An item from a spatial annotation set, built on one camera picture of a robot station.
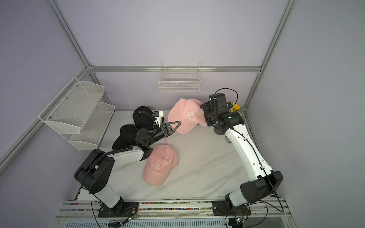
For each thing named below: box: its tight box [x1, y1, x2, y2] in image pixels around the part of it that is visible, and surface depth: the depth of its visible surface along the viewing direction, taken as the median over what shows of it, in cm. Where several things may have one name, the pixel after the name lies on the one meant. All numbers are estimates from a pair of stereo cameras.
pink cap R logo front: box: [167, 98, 208, 135], surface depth 74 cm
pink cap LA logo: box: [141, 137, 179, 186], surface depth 84 cm
